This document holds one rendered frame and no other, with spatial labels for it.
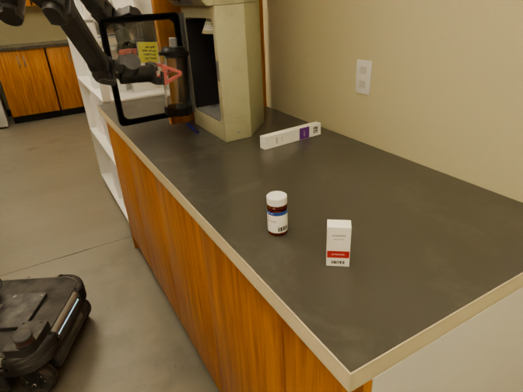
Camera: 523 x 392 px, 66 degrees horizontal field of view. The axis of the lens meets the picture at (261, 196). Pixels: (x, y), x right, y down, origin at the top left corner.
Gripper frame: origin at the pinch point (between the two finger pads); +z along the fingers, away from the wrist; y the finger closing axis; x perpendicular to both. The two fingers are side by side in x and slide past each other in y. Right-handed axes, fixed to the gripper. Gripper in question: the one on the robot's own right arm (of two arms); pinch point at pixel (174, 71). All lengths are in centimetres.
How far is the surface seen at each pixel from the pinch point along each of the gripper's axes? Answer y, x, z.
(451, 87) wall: -76, -1, 52
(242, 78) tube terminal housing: -14.5, 2.2, 20.1
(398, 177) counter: -75, 24, 38
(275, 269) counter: -90, 27, -16
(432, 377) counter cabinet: -118, 40, 0
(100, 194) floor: 186, 120, -5
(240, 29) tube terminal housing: -14.6, -14.5, 19.7
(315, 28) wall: -13, -14, 54
